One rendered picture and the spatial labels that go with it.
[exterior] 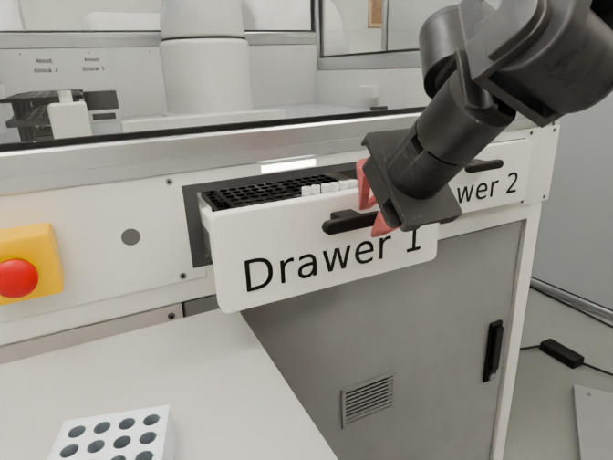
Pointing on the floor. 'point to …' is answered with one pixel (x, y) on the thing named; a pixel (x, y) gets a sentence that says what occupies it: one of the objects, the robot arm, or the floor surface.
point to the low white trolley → (163, 392)
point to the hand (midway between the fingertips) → (373, 218)
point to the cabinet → (368, 342)
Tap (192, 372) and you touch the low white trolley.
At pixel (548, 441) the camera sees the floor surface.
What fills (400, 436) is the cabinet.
